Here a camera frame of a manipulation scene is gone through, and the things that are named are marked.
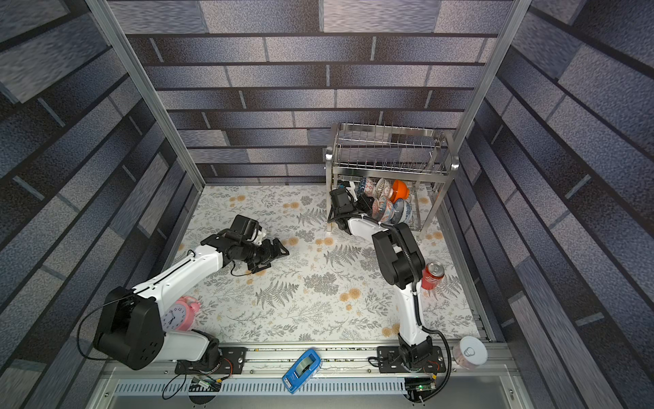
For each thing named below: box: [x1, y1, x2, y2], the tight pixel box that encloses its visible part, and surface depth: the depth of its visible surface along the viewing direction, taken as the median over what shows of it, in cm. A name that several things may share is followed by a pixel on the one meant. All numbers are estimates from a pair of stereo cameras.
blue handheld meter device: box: [281, 348, 323, 395], surface depth 70 cm
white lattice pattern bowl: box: [374, 177, 394, 200], surface depth 108 cm
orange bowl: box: [390, 178, 411, 204], surface depth 108 cm
